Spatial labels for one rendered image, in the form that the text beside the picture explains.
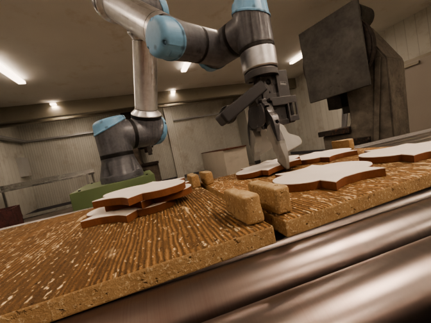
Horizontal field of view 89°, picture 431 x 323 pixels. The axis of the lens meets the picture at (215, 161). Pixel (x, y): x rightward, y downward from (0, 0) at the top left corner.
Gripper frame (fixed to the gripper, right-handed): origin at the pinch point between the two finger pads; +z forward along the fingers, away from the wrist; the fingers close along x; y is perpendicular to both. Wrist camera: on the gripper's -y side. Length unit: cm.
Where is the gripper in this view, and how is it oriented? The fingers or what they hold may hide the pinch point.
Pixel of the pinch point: (268, 166)
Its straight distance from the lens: 48.7
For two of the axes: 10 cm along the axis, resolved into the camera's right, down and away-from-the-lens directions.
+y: 9.4, -1.9, 2.8
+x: -2.8, 0.1, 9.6
